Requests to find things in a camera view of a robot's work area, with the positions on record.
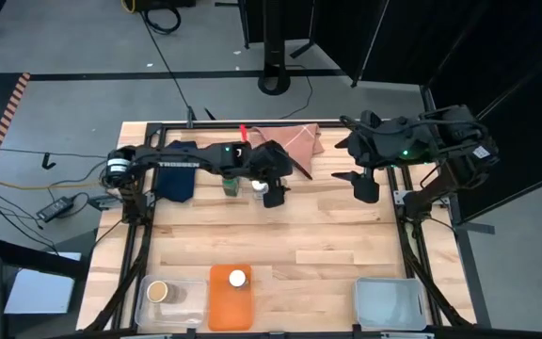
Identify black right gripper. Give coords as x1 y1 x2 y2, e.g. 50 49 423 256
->
330 110 397 204

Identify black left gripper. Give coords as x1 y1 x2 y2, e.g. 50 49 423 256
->
247 139 314 209

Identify green-lidded glass spice jar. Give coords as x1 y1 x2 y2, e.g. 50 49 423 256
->
221 176 242 198

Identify small white cup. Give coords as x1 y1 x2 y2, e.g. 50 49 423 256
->
228 268 251 291

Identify tan-lidded glass spice jar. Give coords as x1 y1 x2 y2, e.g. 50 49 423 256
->
146 280 188 305

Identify pink checked cloth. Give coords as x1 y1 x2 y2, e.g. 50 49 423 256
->
247 122 326 174

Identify navy blue cloth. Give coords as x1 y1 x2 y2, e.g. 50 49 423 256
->
153 139 199 203

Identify grey plastic bin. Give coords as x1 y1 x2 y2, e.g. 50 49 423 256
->
353 276 429 332

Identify orange plastic bin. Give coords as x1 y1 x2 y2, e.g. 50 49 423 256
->
207 263 255 332

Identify black floor stand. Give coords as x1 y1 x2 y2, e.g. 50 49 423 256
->
256 0 317 97

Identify clear plastic bin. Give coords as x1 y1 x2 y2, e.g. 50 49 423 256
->
134 274 209 330

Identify black power adapter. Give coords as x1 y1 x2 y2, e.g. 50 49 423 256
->
35 195 76 223

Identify white flat board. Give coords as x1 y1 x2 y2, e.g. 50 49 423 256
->
3 251 83 315

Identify orange black hazard tape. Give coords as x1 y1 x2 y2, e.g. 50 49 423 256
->
0 72 32 183

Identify thin black cable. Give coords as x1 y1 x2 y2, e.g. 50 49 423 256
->
278 64 315 121

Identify black metal table frame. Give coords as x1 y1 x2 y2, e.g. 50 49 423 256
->
82 118 479 339

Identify long black cable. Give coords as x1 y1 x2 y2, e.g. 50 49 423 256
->
139 11 197 121

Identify coiled black cable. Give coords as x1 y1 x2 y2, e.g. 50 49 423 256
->
139 3 183 37

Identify black floor cable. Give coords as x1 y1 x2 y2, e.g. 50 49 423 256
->
0 147 108 160

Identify black desk frame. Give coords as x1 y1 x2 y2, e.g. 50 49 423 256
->
0 234 97 339

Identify black adapter cables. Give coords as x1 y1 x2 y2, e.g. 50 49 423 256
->
0 186 60 255

